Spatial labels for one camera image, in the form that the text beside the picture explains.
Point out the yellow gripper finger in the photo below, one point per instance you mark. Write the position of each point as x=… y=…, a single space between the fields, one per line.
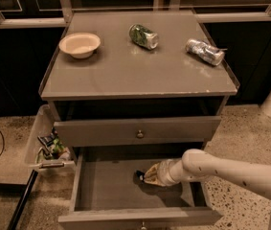
x=151 y=171
x=154 y=182

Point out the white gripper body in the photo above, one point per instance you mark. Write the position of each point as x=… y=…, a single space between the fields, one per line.
x=165 y=172

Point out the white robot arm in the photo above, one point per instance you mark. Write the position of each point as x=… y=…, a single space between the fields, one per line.
x=236 y=167

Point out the round brass drawer knob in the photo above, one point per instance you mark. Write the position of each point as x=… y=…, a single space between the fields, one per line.
x=140 y=134

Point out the grey upper drawer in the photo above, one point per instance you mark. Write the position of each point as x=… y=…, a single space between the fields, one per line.
x=94 y=133

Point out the grey open middle drawer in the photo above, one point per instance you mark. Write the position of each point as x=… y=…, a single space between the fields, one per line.
x=108 y=195

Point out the grey drawer cabinet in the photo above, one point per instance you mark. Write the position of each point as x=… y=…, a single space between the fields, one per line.
x=125 y=81

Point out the snack packets in bin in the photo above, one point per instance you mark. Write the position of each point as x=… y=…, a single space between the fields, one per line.
x=52 y=148

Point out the clear plastic side bin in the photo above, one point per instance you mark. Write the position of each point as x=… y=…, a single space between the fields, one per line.
x=43 y=124

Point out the silver crushed soda can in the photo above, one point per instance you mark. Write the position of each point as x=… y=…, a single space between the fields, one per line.
x=205 y=51

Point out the green crushed soda can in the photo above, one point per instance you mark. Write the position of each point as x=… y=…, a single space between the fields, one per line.
x=144 y=37

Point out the metal railing frame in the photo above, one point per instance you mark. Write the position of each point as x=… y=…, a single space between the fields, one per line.
x=23 y=13

